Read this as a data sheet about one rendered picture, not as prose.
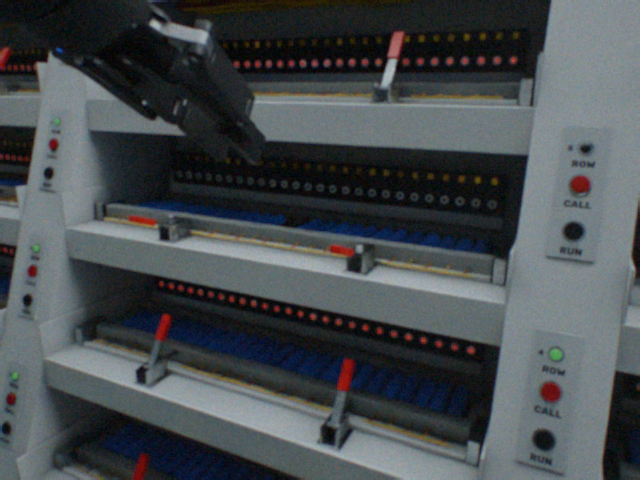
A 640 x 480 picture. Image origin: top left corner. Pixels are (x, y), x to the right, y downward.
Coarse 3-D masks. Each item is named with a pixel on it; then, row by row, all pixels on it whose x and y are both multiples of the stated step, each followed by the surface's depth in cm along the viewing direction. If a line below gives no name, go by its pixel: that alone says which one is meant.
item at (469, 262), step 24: (120, 216) 76; (144, 216) 74; (168, 216) 72; (192, 216) 71; (240, 240) 65; (264, 240) 66; (288, 240) 64; (312, 240) 63; (336, 240) 61; (360, 240) 60; (408, 264) 56; (432, 264) 57; (456, 264) 55; (480, 264) 54
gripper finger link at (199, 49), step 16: (208, 32) 33; (192, 48) 32; (192, 64) 34; (208, 64) 34; (224, 64) 36; (208, 80) 35; (224, 80) 36; (240, 80) 39; (224, 96) 37; (240, 96) 39; (240, 112) 39
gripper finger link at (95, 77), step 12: (60, 60) 37; (72, 60) 37; (84, 60) 38; (84, 72) 39; (96, 72) 39; (108, 84) 40; (120, 96) 41; (132, 96) 42; (132, 108) 43; (144, 108) 43
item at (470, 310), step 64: (64, 192) 73; (128, 192) 83; (192, 192) 86; (256, 192) 81; (128, 256) 69; (192, 256) 64; (256, 256) 62; (320, 256) 62; (512, 256) 47; (384, 320) 55; (448, 320) 51
